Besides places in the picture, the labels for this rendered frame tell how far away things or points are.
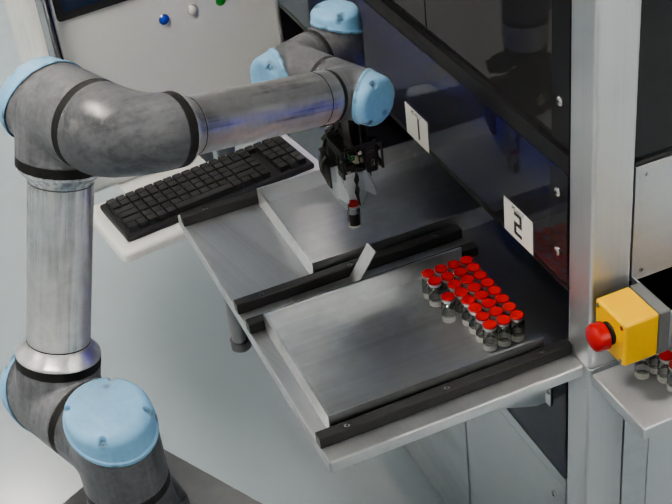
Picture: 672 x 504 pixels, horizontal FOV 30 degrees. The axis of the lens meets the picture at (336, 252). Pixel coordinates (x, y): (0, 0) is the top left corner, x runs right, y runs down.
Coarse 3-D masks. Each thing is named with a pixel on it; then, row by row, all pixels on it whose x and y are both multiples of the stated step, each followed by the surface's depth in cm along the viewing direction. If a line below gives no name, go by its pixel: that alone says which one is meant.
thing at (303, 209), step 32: (384, 160) 229; (416, 160) 230; (288, 192) 224; (320, 192) 224; (352, 192) 223; (384, 192) 222; (416, 192) 221; (448, 192) 220; (288, 224) 217; (320, 224) 216; (384, 224) 214; (416, 224) 213; (448, 224) 209; (320, 256) 209; (352, 256) 204
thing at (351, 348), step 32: (448, 256) 201; (352, 288) 196; (384, 288) 199; (416, 288) 199; (288, 320) 194; (320, 320) 195; (352, 320) 194; (384, 320) 193; (416, 320) 192; (288, 352) 184; (320, 352) 189; (352, 352) 188; (384, 352) 187; (416, 352) 186; (448, 352) 186; (480, 352) 185; (512, 352) 180; (320, 384) 183; (352, 384) 182; (384, 384) 181; (416, 384) 176; (320, 416) 177; (352, 416) 174
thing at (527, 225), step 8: (504, 200) 188; (504, 208) 189; (512, 208) 186; (504, 216) 190; (512, 216) 187; (520, 216) 184; (504, 224) 191; (512, 224) 188; (528, 224) 183; (512, 232) 189; (520, 232) 186; (528, 232) 183; (520, 240) 187; (528, 240) 184; (528, 248) 185
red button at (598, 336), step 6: (594, 324) 167; (600, 324) 167; (588, 330) 167; (594, 330) 166; (600, 330) 166; (606, 330) 166; (588, 336) 168; (594, 336) 166; (600, 336) 166; (606, 336) 166; (588, 342) 168; (594, 342) 167; (600, 342) 166; (606, 342) 166; (594, 348) 167; (600, 348) 166; (606, 348) 167
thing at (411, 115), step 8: (408, 112) 214; (416, 112) 210; (408, 120) 215; (416, 120) 211; (424, 120) 208; (408, 128) 216; (416, 128) 213; (424, 128) 209; (416, 136) 214; (424, 136) 210; (424, 144) 211
